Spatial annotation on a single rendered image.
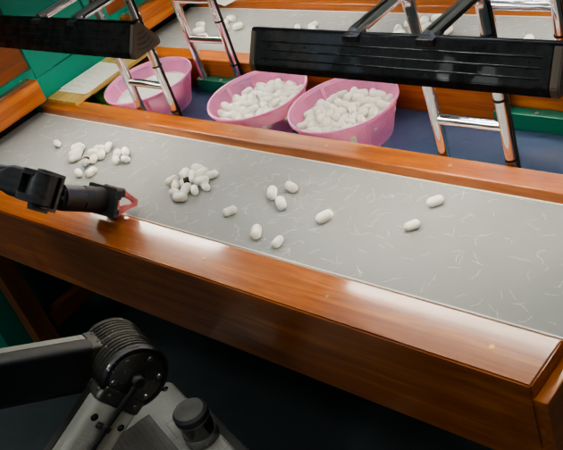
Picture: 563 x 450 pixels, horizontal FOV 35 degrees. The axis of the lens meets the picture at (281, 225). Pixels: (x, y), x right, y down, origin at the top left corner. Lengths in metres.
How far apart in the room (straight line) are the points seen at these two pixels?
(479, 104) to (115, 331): 0.96
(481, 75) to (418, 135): 0.69
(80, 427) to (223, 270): 0.38
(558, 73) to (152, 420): 1.07
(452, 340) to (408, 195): 0.45
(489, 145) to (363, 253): 0.46
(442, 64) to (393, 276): 0.38
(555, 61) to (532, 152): 0.60
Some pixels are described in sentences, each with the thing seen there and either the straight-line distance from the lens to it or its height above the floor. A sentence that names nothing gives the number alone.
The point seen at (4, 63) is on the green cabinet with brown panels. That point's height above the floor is 0.92.
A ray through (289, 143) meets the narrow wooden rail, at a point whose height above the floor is 0.76.
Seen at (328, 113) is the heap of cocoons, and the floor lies 0.74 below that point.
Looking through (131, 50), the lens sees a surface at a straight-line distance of 1.94.
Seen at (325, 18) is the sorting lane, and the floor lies 0.74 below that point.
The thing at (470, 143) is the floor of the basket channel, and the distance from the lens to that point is 1.96.
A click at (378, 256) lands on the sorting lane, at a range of 1.60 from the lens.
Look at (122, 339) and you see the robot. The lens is 1.57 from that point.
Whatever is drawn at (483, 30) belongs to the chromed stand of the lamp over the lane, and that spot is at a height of 1.04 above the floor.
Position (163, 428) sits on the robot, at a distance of 1.85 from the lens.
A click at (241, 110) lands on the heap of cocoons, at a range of 2.26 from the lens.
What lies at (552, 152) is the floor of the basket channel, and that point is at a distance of 1.88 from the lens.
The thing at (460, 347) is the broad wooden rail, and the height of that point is 0.77.
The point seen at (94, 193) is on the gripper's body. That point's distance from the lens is 1.91.
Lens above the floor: 1.70
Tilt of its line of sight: 33 degrees down
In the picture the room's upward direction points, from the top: 21 degrees counter-clockwise
